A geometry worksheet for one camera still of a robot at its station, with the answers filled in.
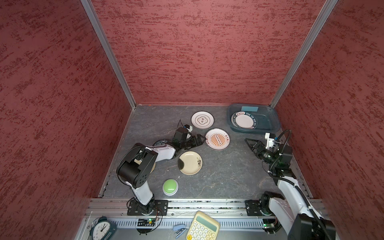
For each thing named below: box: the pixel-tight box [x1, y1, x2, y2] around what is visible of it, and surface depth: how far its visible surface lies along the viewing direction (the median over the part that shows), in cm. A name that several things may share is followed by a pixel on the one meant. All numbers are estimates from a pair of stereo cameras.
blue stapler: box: [172, 224, 187, 239], surface depth 69 cm
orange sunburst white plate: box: [205, 128, 231, 151], surface depth 102 cm
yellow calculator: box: [186, 210, 221, 240], surface depth 68 cm
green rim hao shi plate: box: [231, 111, 258, 130], surface depth 112 cm
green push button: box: [162, 178, 179, 196], surface depth 81 cm
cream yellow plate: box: [178, 150, 203, 176], surface depth 91 cm
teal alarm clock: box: [89, 215, 117, 240], surface depth 67 cm
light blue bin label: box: [241, 106, 259, 112], surface depth 117 cm
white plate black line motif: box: [191, 110, 215, 129], surface depth 113 cm
